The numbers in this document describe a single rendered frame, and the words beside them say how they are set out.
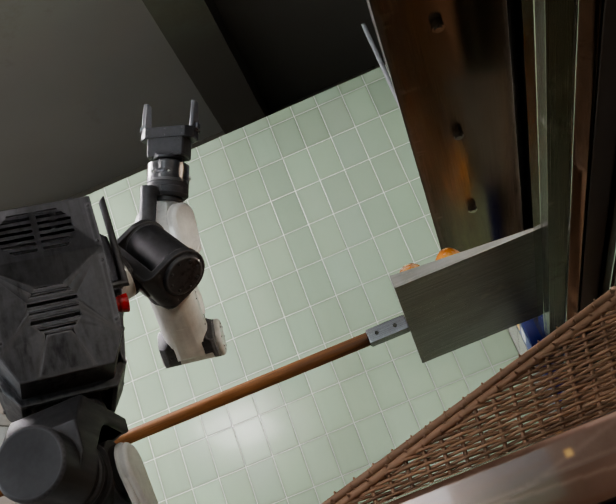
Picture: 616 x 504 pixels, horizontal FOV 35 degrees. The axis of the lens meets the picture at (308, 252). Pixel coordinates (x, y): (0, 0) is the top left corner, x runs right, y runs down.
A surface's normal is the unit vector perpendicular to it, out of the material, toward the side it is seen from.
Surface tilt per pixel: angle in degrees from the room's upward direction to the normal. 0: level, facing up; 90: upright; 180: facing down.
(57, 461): 90
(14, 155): 180
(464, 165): 172
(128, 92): 180
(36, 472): 90
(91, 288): 104
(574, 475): 90
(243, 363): 90
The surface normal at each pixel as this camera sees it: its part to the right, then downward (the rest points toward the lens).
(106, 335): 0.28, -0.25
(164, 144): -0.27, -0.21
